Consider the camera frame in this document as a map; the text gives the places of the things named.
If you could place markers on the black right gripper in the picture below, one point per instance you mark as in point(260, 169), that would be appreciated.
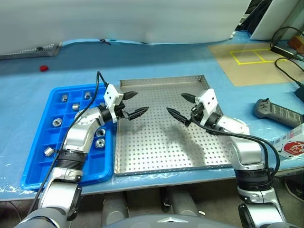
point(197, 111)

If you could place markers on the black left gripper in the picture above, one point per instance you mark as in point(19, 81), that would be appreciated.
point(121, 111)

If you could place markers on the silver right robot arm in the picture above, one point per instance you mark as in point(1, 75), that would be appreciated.
point(247, 149)

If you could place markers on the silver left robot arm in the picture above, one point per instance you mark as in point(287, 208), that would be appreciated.
point(78, 137)

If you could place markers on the perforated steel tray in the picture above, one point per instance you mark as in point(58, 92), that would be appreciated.
point(154, 147)

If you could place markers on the blue plastic compartment tray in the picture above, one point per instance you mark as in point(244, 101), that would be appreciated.
point(95, 171)

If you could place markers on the grey perforated metal tray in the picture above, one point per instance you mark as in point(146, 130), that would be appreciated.
point(28, 51)

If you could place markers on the small black clip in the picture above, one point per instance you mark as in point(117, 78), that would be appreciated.
point(105, 41)

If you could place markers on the brown cardboard mat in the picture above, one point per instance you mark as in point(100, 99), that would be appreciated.
point(249, 73)

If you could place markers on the grey remote controller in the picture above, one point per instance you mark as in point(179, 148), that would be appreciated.
point(275, 111)

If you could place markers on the small red cap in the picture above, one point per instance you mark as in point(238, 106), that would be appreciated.
point(44, 68)

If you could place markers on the grey rounded cylinder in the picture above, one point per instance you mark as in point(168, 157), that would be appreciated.
point(115, 209)
point(185, 204)

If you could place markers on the black equipment pile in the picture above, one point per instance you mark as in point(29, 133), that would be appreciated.
point(244, 16)

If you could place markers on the small black object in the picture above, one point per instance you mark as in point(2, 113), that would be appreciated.
point(39, 48)

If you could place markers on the black power adapter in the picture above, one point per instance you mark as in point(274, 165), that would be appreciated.
point(283, 51)

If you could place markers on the white printed carton box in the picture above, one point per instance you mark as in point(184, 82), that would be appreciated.
point(293, 145)

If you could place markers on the blue-grey rounded shell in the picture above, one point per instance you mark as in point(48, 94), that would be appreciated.
point(171, 222)

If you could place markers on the white board panel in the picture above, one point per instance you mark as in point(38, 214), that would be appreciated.
point(278, 19)

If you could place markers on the brown wooden block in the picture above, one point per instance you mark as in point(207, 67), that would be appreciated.
point(297, 42)

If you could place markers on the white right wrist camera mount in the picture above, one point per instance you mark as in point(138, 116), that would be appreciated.
point(209, 99)

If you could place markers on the small black bracket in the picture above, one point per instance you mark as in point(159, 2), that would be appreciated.
point(166, 202)

